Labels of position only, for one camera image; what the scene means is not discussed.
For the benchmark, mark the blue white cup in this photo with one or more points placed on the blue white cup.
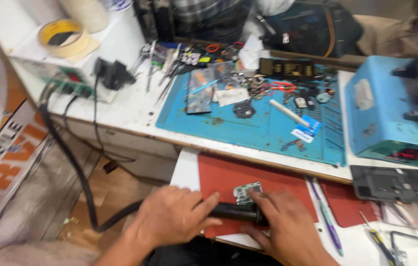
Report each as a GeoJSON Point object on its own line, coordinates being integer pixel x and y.
{"type": "Point", "coordinates": [118, 4]}

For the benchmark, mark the heap of small phone parts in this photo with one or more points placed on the heap of small phone parts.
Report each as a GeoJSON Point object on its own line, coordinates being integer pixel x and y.
{"type": "Point", "coordinates": [305, 94]}

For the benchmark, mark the white paper slip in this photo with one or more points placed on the white paper slip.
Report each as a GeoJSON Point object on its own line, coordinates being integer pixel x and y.
{"type": "Point", "coordinates": [231, 96]}

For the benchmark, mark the white cylindrical jar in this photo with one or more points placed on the white cylindrical jar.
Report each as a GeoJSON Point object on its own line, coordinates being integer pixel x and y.
{"type": "Point", "coordinates": [87, 14]}

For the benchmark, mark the small green circuit board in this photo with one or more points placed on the small green circuit board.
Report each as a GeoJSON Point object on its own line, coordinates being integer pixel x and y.
{"type": "Point", "coordinates": [244, 192]}

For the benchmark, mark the large red work mat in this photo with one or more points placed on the large red work mat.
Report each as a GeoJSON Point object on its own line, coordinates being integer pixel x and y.
{"type": "Point", "coordinates": [227, 173]}

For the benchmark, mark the dark blue bag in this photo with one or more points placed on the dark blue bag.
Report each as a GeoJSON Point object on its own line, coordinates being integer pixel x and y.
{"type": "Point", "coordinates": [305, 29]}

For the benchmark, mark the white plastic stick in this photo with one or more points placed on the white plastic stick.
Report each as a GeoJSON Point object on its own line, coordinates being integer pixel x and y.
{"type": "Point", "coordinates": [288, 112]}

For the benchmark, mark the heap of metal tweezers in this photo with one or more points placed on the heap of metal tweezers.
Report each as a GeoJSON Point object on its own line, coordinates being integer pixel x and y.
{"type": "Point", "coordinates": [164, 70]}

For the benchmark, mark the small red work mat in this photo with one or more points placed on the small red work mat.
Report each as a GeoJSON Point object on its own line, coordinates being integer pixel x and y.
{"type": "Point", "coordinates": [345, 203]}

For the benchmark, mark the person's black clothing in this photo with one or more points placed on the person's black clothing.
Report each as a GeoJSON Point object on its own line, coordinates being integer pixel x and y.
{"type": "Point", "coordinates": [201, 255]}

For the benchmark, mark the purple pen tool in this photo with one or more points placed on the purple pen tool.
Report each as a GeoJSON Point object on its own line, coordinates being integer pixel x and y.
{"type": "Point", "coordinates": [327, 218]}

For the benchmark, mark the black plug adapter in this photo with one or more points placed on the black plug adapter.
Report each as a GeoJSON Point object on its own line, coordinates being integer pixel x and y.
{"type": "Point", "coordinates": [115, 74]}

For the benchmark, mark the white power supply box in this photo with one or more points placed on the white power supply box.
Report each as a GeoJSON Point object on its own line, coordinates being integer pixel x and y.
{"type": "Point", "coordinates": [35, 61]}

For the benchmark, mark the black smartphone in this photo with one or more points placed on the black smartphone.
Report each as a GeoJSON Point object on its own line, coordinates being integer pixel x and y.
{"type": "Point", "coordinates": [198, 92]}

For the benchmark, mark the black metal plate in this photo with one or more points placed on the black metal plate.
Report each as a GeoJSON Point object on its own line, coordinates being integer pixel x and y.
{"type": "Point", "coordinates": [244, 109]}

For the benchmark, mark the roll of beige tape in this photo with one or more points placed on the roll of beige tape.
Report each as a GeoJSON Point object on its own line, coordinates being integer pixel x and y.
{"type": "Point", "coordinates": [72, 46]}

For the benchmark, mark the light blue rework station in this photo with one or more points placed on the light blue rework station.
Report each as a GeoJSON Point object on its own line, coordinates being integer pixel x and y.
{"type": "Point", "coordinates": [379, 122]}

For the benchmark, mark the black box with gold print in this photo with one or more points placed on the black box with gold print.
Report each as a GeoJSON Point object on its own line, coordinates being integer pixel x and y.
{"type": "Point", "coordinates": [286, 69]}

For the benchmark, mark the yellow black screwdriver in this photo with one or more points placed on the yellow black screwdriver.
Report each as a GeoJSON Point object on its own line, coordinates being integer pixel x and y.
{"type": "Point", "coordinates": [379, 240]}

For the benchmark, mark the blue silicone repair mat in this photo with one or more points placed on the blue silicone repair mat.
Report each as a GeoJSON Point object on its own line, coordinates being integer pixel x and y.
{"type": "Point", "coordinates": [253, 133]}

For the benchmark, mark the person's right hand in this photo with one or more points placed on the person's right hand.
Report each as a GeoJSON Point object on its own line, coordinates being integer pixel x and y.
{"type": "Point", "coordinates": [290, 229]}

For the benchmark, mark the thin black phone bezel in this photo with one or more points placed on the thin black phone bezel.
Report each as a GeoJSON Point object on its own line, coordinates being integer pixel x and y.
{"type": "Point", "coordinates": [397, 247]}

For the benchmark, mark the orange white signboard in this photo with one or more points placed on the orange white signboard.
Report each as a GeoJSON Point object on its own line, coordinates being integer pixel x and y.
{"type": "Point", "coordinates": [6, 155]}

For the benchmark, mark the blue white card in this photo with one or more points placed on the blue white card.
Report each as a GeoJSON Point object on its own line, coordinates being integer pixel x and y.
{"type": "Point", "coordinates": [307, 133]}

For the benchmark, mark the person's left hand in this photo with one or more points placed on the person's left hand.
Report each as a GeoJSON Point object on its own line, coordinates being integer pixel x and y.
{"type": "Point", "coordinates": [168, 218]}

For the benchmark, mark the black phone frame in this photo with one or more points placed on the black phone frame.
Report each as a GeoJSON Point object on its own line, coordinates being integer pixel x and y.
{"type": "Point", "coordinates": [393, 184]}

